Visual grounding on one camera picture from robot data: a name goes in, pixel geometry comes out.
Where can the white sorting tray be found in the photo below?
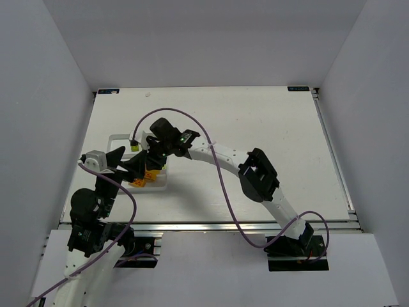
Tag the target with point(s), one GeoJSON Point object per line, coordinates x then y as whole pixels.
{"type": "Point", "coordinates": [117, 140]}

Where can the blue label sticker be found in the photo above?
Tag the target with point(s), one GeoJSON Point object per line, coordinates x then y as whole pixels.
{"type": "Point", "coordinates": [298, 88]}
{"type": "Point", "coordinates": [108, 91]}

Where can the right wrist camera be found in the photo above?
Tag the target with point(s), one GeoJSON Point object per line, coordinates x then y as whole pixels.
{"type": "Point", "coordinates": [140, 138]}

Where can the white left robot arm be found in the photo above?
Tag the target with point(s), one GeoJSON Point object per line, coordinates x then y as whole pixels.
{"type": "Point", "coordinates": [95, 245]}

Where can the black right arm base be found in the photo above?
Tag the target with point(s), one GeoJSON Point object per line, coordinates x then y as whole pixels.
{"type": "Point", "coordinates": [286, 256]}

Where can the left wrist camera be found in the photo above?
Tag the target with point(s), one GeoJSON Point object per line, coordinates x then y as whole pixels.
{"type": "Point", "coordinates": [94, 160]}

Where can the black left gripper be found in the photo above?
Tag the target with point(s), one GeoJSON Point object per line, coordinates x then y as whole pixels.
{"type": "Point", "coordinates": [112, 171]}

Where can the blue label sticker left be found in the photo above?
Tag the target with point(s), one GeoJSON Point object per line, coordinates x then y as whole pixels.
{"type": "Point", "coordinates": [108, 91]}

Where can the orange upside-down lego brick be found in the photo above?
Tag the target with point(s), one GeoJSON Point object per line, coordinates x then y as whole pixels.
{"type": "Point", "coordinates": [153, 176]}

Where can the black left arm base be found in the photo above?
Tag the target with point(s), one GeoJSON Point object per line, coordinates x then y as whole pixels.
{"type": "Point", "coordinates": [139, 251]}

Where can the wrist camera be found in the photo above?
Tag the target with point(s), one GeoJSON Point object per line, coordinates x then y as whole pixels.
{"type": "Point", "coordinates": [94, 160]}
{"type": "Point", "coordinates": [140, 138]}

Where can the blue label sticker right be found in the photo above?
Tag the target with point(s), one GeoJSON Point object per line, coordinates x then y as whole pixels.
{"type": "Point", "coordinates": [298, 88]}

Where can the yellow long lego brick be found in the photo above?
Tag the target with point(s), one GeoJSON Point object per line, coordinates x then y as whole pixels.
{"type": "Point", "coordinates": [138, 183]}

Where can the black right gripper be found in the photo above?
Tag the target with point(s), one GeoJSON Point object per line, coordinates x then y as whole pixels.
{"type": "Point", "coordinates": [153, 160]}

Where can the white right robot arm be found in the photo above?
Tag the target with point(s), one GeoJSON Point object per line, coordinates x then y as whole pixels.
{"type": "Point", "coordinates": [258, 178]}

